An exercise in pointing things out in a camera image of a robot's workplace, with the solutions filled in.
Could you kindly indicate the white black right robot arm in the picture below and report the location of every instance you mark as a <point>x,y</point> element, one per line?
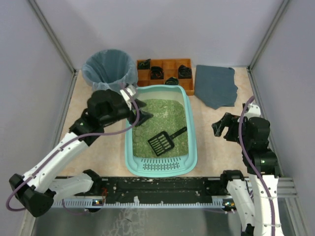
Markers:
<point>256,200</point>

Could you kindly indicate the blue-grey folded cloth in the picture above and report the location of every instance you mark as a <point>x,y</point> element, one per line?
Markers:
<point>215,86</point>

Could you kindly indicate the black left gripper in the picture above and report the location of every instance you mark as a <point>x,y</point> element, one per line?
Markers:
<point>134,114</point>

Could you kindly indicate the orange compartment tray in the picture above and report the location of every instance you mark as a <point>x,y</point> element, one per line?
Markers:
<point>158,71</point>

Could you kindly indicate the black trash bin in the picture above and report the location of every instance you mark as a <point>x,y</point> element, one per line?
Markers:
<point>104,86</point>

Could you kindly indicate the blue plastic bin liner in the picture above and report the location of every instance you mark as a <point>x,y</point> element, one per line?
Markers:
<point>110,66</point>

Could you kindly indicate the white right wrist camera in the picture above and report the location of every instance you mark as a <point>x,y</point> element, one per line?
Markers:
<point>252,110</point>

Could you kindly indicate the black litter scoop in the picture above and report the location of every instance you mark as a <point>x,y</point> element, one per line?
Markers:
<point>163,142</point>

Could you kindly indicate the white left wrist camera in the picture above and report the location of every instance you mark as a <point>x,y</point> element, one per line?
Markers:
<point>129,94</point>

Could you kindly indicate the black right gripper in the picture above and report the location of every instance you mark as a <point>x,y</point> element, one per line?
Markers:
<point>231,127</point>

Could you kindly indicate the green cat litter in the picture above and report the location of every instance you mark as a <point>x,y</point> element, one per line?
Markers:
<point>170,119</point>

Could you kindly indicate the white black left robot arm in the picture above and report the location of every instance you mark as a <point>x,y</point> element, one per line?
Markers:
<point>38,188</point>

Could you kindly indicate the teal plastic litter box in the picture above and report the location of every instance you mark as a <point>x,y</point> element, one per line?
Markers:
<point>183,157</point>

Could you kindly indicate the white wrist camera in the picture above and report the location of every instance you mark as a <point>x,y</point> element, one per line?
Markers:
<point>129,94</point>
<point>252,110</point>

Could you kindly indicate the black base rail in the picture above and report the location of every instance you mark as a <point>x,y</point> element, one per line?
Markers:
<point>173,190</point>

